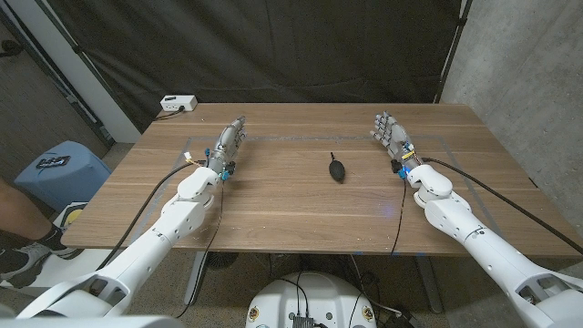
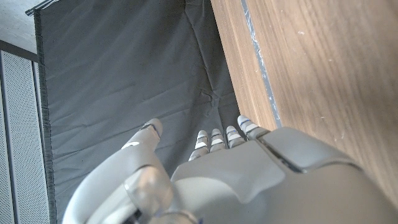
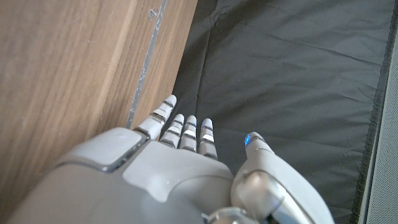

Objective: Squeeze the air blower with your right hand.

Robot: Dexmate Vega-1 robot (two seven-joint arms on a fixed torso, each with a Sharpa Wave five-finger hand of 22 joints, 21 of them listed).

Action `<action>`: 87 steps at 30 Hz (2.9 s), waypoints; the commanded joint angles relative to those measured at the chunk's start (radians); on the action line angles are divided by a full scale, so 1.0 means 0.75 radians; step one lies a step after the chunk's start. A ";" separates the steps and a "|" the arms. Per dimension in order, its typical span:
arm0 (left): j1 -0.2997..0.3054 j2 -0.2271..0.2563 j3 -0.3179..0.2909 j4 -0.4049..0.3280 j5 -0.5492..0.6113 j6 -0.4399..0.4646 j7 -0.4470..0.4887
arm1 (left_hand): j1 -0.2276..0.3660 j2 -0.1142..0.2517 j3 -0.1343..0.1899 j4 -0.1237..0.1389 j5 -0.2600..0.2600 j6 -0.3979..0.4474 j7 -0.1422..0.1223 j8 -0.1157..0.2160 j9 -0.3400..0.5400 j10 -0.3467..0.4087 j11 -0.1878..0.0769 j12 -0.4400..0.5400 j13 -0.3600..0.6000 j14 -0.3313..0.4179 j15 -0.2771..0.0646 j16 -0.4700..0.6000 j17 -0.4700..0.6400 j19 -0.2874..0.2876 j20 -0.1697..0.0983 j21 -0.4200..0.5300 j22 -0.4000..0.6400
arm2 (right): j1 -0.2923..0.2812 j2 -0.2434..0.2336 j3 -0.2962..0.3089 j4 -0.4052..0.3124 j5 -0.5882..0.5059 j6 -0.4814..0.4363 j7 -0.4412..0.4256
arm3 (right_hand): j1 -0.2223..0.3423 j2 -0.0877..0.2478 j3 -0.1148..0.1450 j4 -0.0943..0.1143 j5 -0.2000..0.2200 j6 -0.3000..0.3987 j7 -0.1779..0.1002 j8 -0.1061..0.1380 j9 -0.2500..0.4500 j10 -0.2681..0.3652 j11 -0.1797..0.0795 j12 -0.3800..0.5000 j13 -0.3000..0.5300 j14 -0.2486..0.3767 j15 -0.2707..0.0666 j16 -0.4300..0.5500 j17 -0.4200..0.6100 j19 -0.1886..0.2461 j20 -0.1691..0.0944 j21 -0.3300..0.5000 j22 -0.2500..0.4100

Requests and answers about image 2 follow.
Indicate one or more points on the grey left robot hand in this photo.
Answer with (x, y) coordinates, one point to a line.
(236, 186)

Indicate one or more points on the black backdrop stand pole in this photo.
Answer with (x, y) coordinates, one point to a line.
(40, 6)

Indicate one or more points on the black backdrop cloth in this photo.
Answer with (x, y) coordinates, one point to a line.
(124, 77)

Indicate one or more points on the perforated grey metal panel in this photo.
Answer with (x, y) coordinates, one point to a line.
(21, 140)

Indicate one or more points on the grey tape line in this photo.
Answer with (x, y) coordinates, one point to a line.
(261, 68)

